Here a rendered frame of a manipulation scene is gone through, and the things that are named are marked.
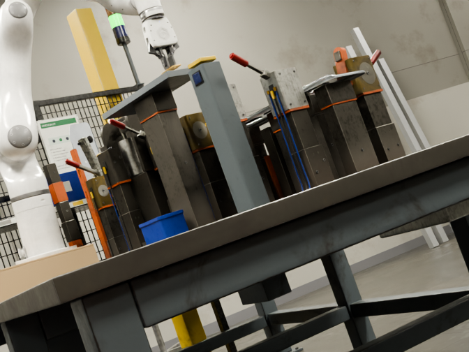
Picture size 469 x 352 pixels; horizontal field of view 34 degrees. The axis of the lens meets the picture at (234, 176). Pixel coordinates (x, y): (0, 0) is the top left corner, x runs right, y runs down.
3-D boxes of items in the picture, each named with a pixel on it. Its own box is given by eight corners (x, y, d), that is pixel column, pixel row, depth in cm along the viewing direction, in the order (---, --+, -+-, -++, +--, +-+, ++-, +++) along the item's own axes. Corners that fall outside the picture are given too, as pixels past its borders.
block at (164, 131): (220, 228, 232) (171, 89, 235) (201, 235, 226) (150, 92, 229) (200, 235, 239) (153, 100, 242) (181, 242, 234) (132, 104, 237)
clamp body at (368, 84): (416, 159, 244) (376, 53, 247) (391, 168, 235) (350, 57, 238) (395, 167, 251) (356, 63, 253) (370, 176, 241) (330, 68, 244)
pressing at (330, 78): (375, 70, 231) (373, 65, 231) (329, 78, 215) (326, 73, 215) (131, 191, 331) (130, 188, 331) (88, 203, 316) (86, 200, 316)
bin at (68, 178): (97, 195, 337) (87, 167, 338) (35, 211, 317) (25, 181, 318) (79, 204, 349) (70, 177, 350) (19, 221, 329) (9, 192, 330)
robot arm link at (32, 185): (13, 201, 230) (-8, 124, 231) (6, 207, 247) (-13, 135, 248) (53, 191, 235) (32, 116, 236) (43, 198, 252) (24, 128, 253)
